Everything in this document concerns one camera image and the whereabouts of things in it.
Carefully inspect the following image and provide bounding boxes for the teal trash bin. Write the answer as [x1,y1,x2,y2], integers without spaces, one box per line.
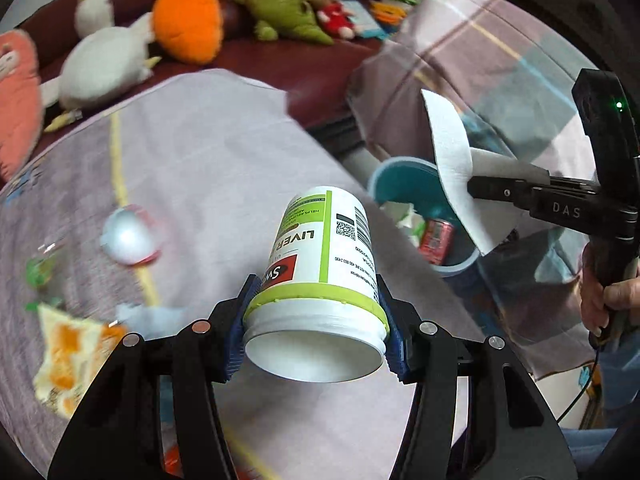
[367,156,481,278]

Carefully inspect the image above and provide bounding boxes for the person's right hand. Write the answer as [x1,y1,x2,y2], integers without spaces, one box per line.
[580,245,640,346]

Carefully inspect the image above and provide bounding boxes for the white paper napkin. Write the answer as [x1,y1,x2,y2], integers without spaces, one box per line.
[420,89,551,256]

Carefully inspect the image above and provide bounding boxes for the small teddy bear in red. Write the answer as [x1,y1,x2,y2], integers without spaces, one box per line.
[304,0,357,41]

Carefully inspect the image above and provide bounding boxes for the orange plastic toy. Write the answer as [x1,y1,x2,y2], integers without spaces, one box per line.
[370,0,416,26]

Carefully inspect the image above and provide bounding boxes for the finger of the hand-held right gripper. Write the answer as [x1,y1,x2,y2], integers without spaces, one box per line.
[467,170,551,213]

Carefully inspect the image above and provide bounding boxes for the orange carrot bunny plush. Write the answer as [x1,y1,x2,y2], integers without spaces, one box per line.
[151,0,224,65]

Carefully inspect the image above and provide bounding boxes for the person's blue jeans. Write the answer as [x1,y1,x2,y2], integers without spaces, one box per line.
[562,425,640,458]

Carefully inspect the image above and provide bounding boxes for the white jar with green label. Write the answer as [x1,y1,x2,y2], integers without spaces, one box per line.
[241,186,390,383]

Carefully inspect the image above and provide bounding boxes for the white goose plush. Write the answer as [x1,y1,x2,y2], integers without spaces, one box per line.
[40,0,161,128]

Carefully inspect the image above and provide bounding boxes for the olive green dinosaur plush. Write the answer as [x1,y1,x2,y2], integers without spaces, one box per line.
[232,0,335,46]

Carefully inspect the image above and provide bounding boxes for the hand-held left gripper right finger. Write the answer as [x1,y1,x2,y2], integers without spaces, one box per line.
[375,275,578,480]

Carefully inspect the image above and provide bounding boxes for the light blue flat packet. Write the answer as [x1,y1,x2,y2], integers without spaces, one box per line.
[345,0,388,41]

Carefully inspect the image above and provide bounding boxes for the white orange snack wrapper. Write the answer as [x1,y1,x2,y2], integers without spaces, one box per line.
[32,302,128,418]

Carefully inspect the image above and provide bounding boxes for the red soda can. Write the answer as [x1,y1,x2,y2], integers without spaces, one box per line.
[417,217,456,263]

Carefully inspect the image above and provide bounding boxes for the plaid blanket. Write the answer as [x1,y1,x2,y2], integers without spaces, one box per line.
[347,0,616,381]

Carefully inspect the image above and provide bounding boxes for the pink carrot bunny plush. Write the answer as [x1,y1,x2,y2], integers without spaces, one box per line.
[0,30,43,183]

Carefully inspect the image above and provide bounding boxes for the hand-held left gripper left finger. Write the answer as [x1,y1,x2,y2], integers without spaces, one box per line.
[47,274,261,480]

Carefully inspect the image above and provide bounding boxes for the black cable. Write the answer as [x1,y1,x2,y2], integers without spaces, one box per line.
[555,345,601,423]

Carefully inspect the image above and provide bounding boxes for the dark red leather sofa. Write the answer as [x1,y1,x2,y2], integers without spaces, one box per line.
[0,0,396,161]

